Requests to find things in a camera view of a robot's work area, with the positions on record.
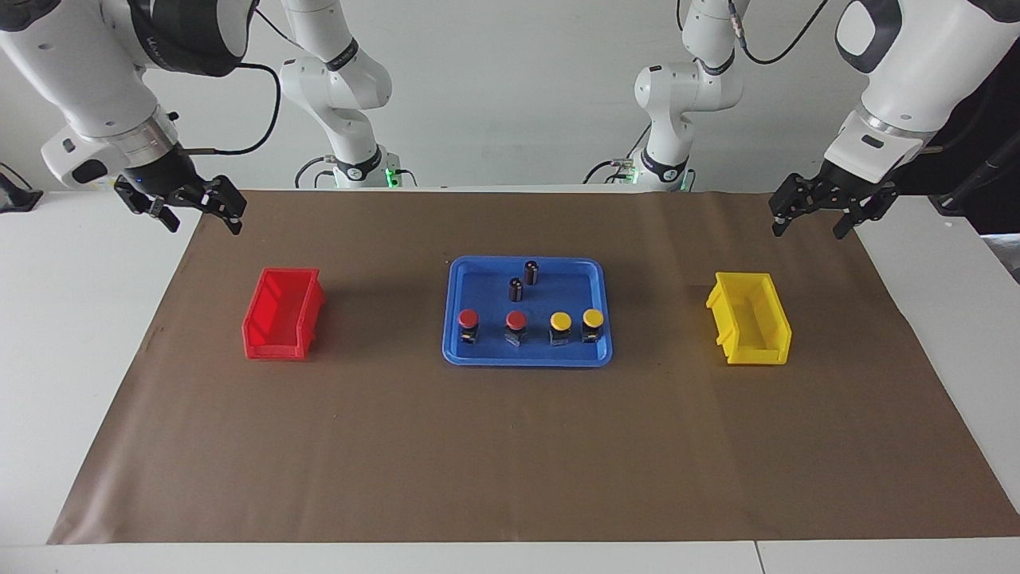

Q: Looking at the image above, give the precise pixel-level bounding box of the red plastic bin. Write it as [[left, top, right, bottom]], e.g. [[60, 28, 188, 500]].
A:
[[241, 267, 326, 361]]

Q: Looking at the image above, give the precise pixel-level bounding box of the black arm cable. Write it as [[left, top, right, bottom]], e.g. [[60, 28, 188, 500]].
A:
[[727, 0, 830, 66], [177, 62, 283, 156]]

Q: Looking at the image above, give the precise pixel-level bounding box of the yellow plastic bin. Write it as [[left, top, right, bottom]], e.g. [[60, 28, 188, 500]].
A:
[[705, 272, 793, 366]]

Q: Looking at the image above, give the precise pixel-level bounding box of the black clamp mount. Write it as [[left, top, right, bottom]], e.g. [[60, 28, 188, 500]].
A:
[[0, 163, 45, 214]]

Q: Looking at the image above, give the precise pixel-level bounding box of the brown paper table mat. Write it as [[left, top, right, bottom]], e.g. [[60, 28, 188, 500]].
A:
[[46, 189, 1020, 545]]

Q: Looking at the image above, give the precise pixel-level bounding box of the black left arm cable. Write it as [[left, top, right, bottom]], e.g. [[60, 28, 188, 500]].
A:
[[727, 0, 830, 66]]

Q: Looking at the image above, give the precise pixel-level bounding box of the blue plastic tray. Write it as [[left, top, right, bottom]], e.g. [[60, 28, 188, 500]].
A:
[[442, 255, 614, 368]]

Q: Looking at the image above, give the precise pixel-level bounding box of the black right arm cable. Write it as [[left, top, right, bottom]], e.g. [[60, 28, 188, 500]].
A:
[[177, 62, 283, 156]]

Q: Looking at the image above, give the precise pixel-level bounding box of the black base cable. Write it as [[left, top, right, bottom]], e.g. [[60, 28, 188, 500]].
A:
[[582, 128, 650, 186], [293, 155, 335, 190]]

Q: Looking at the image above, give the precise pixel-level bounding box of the black equipment stand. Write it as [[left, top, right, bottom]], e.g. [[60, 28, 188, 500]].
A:
[[900, 48, 1020, 234]]

